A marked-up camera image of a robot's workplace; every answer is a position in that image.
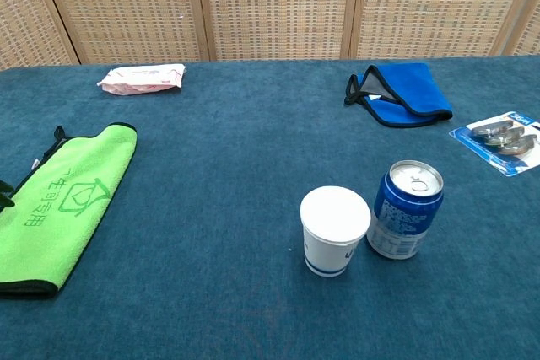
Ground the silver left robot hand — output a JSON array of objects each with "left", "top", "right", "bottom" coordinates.
[{"left": 0, "top": 180, "right": 17, "bottom": 212}]

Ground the grey and green cloth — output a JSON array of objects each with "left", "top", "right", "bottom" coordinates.
[{"left": 0, "top": 122, "right": 138, "bottom": 300}]

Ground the blue cloth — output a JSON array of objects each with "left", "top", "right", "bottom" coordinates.
[{"left": 343, "top": 62, "right": 454, "bottom": 129}]

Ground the pink and white tissue pack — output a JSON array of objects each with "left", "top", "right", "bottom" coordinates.
[{"left": 96, "top": 62, "right": 187, "bottom": 96}]

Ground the teal felt covered table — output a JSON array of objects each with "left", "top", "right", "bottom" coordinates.
[{"left": 0, "top": 56, "right": 540, "bottom": 360}]

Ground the white paper cup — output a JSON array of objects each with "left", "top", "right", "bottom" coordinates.
[{"left": 300, "top": 185, "right": 372, "bottom": 278}]

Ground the woven bamboo folding screen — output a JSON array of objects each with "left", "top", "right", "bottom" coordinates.
[{"left": 0, "top": 0, "right": 540, "bottom": 71}]

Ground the blue and white drink can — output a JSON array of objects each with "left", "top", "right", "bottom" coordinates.
[{"left": 365, "top": 159, "right": 445, "bottom": 261}]

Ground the blister pack of metal hooks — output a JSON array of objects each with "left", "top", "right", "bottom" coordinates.
[{"left": 448, "top": 110, "right": 540, "bottom": 178}]

